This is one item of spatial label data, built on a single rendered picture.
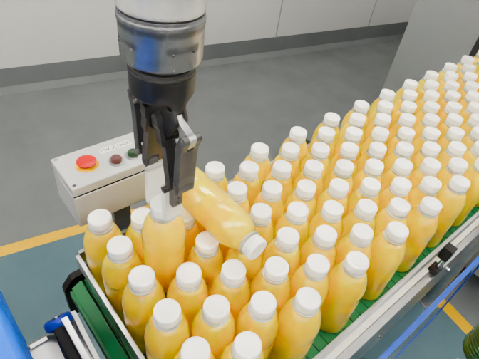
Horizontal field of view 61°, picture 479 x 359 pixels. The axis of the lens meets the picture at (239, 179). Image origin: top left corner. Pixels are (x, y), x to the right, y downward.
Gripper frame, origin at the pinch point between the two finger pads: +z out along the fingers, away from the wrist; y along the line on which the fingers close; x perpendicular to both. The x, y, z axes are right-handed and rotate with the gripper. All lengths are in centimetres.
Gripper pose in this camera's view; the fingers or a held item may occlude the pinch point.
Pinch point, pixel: (163, 191)
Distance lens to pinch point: 58.8
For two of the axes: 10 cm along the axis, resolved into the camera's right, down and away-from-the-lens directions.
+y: 6.3, 5.7, -5.2
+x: 7.7, -3.6, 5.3
